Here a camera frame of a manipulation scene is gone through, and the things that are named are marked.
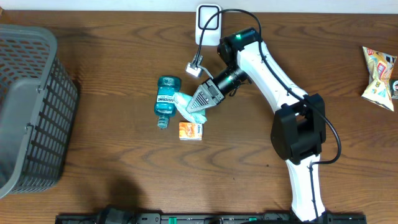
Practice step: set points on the yellow snack bag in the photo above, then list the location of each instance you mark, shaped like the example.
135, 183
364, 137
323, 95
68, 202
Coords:
380, 66

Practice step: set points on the grey plastic shopping basket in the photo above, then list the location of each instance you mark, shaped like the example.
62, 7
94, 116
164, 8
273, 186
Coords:
39, 102

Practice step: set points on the orange tissue pack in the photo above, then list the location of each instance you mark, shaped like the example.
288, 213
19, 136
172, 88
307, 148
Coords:
190, 131

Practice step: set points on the green round-label packet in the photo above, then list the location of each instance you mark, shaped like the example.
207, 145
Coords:
394, 88

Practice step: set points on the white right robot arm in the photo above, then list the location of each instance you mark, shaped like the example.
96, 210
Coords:
298, 130

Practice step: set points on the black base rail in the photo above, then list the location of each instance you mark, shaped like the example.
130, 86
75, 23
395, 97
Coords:
117, 216

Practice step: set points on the light teal small packet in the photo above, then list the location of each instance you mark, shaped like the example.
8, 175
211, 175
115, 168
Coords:
181, 102

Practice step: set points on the teal mouthwash bottle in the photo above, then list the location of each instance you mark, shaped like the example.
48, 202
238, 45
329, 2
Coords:
164, 106

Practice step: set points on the white barcode scanner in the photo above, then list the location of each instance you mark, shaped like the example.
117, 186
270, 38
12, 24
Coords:
212, 33

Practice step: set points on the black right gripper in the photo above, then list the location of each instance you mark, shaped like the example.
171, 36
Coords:
204, 88

